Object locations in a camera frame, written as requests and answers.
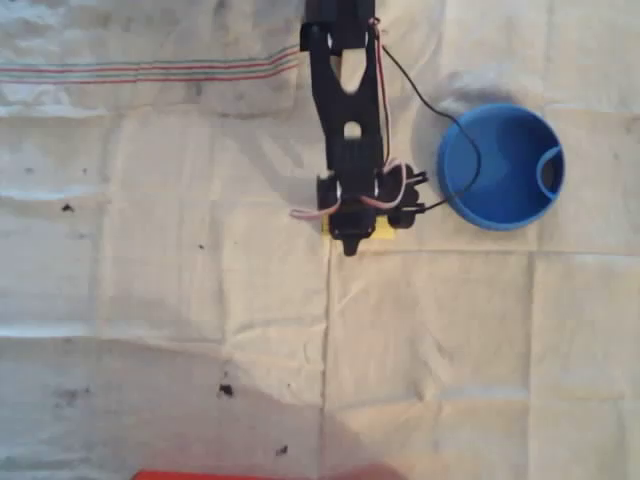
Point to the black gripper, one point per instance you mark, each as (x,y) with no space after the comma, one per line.
(353,231)

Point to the yellow rectangular block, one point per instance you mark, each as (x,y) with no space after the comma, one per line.
(387,229)

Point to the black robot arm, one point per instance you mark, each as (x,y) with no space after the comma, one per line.
(325,100)

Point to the blue plastic bowl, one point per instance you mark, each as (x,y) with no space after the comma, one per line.
(505,150)

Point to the black debris fleck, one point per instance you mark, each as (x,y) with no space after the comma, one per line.
(66,207)
(226,390)

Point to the white cloth with stripes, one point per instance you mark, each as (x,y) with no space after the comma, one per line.
(150,275)

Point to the red object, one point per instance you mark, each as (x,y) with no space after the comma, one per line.
(175,475)

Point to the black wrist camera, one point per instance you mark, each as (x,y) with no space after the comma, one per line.
(405,217)

